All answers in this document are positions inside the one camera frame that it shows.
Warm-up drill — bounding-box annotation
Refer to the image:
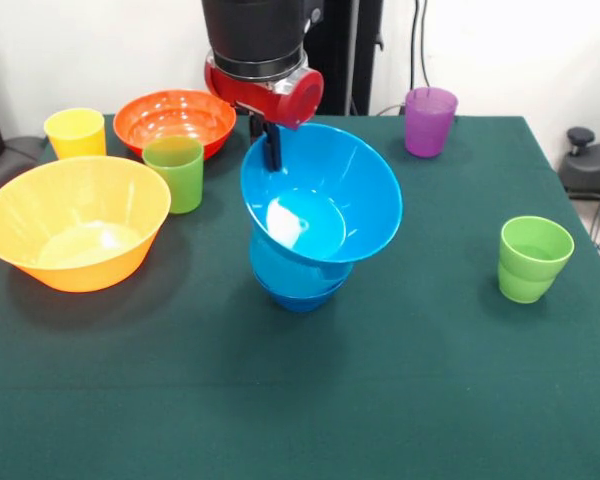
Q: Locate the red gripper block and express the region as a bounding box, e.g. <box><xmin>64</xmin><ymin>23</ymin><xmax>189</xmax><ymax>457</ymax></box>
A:
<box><xmin>203</xmin><ymin>49</ymin><xmax>325</xmax><ymax>173</ymax></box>

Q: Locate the red-orange bowl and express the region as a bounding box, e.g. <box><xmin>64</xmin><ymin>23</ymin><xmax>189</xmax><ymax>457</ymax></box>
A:
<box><xmin>112</xmin><ymin>89</ymin><xmax>238</xmax><ymax>161</ymax></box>

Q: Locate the large blue bowl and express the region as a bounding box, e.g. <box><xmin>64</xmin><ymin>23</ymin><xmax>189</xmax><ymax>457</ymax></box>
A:
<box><xmin>239</xmin><ymin>122</ymin><xmax>404</xmax><ymax>265</ymax></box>

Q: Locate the small light blue bowl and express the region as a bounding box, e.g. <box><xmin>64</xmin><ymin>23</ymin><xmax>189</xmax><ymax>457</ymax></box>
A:
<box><xmin>249</xmin><ymin>219</ymin><xmax>355</xmax><ymax>296</ymax></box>

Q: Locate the smooth green cup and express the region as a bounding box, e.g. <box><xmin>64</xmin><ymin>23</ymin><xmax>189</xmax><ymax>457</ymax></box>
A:
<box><xmin>141</xmin><ymin>135</ymin><xmax>205</xmax><ymax>215</ymax></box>

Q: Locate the purple cup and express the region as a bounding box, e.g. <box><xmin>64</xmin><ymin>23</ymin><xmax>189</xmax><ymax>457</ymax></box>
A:
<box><xmin>404</xmin><ymin>86</ymin><xmax>460</xmax><ymax>159</ymax></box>

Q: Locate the yellow cup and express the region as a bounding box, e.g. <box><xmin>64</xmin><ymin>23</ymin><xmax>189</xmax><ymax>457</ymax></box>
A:
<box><xmin>43</xmin><ymin>107</ymin><xmax>107</xmax><ymax>161</ymax></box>

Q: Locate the large yellow-orange bowl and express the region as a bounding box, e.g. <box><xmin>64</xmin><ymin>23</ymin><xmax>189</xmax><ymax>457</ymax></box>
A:
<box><xmin>0</xmin><ymin>155</ymin><xmax>173</xmax><ymax>294</ymax></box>

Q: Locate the dark green tablecloth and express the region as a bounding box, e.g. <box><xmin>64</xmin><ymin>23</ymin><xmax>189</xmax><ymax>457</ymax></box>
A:
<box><xmin>0</xmin><ymin>113</ymin><xmax>600</xmax><ymax>480</ymax></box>

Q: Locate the grey black stand base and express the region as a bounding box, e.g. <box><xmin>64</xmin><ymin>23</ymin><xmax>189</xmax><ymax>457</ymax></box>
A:
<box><xmin>557</xmin><ymin>126</ymin><xmax>600</xmax><ymax>201</ymax></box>
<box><xmin>0</xmin><ymin>134</ymin><xmax>49</xmax><ymax>201</ymax></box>

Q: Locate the ridged green cup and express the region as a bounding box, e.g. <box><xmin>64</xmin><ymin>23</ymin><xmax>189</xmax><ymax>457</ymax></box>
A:
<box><xmin>497</xmin><ymin>215</ymin><xmax>576</xmax><ymax>305</ymax></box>

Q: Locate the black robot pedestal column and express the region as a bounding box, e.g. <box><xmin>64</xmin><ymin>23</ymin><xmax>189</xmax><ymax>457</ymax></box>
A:
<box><xmin>299</xmin><ymin>0</ymin><xmax>384</xmax><ymax>117</ymax></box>

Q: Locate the black hanging cable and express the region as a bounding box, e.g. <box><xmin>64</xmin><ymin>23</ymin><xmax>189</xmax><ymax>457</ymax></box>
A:
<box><xmin>410</xmin><ymin>0</ymin><xmax>434</xmax><ymax>89</ymax></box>

